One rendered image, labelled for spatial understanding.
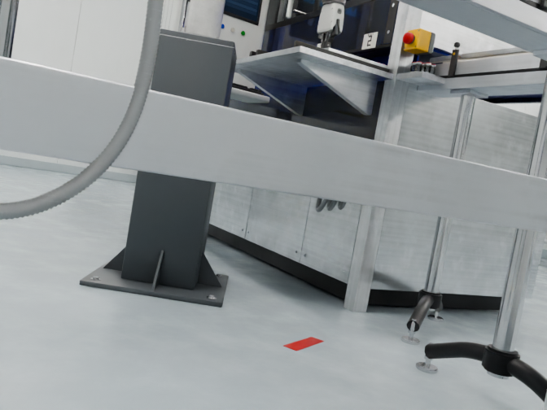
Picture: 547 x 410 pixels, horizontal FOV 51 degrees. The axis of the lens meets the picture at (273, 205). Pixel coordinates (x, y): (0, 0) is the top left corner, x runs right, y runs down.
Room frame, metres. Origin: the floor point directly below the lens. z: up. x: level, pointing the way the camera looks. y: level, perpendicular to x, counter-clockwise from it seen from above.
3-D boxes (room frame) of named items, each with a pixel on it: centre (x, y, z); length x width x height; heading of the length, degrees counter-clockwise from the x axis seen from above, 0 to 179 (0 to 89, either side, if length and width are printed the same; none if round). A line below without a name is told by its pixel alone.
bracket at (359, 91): (2.08, -0.15, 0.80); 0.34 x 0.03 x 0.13; 119
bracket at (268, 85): (2.52, 0.09, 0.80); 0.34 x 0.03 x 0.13; 119
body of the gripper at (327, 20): (2.06, -0.09, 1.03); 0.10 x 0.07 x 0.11; 29
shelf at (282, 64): (2.31, -0.04, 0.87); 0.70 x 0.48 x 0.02; 29
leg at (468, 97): (1.98, -0.60, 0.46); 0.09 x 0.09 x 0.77; 29
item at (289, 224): (3.21, -0.28, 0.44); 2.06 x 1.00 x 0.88; 29
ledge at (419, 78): (2.04, -0.45, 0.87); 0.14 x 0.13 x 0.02; 119
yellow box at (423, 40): (2.03, -0.41, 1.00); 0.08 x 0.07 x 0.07; 119
